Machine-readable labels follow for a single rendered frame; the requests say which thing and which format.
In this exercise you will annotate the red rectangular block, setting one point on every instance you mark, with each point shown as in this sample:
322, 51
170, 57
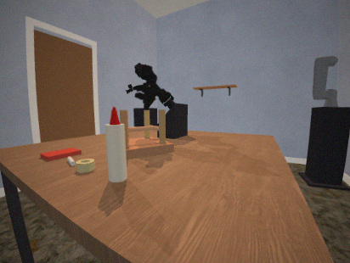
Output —
59, 154

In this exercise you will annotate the white glue bottle with red cap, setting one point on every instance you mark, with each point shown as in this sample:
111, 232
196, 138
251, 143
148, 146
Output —
116, 149

